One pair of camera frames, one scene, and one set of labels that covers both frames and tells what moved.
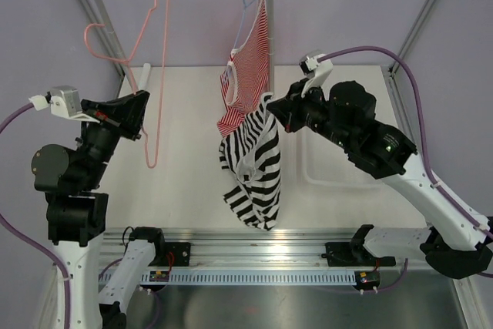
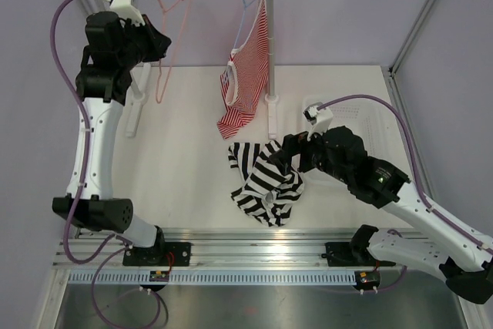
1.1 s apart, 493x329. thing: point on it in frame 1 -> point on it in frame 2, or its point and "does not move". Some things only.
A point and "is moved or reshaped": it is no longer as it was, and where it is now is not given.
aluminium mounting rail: (259, 249) does not move
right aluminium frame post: (394, 65) does not move
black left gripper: (125, 112) -> (159, 45)
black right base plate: (341, 254) does not move
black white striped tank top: (253, 152) is moved or reshaped
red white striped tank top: (244, 83) does not move
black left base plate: (181, 251) does not move
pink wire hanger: (128, 61) -> (165, 9)
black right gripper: (286, 111) -> (294, 145)
